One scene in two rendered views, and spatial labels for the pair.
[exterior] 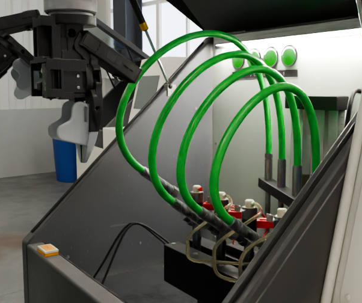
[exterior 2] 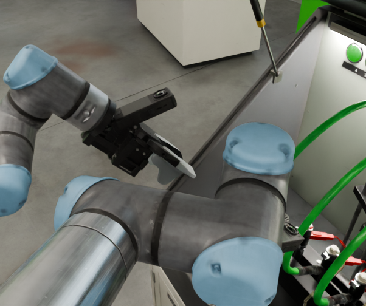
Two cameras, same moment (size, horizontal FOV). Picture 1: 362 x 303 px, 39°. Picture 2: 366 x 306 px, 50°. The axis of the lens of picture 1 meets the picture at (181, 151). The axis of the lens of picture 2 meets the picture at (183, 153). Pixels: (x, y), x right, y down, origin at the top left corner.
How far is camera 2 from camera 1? 69 cm
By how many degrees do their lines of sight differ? 33
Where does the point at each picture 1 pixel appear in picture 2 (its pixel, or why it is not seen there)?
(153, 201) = not seen: hidden behind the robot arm
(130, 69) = (295, 246)
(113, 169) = (219, 155)
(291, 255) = not seen: outside the picture
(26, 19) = (161, 108)
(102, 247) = not seen: hidden behind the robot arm
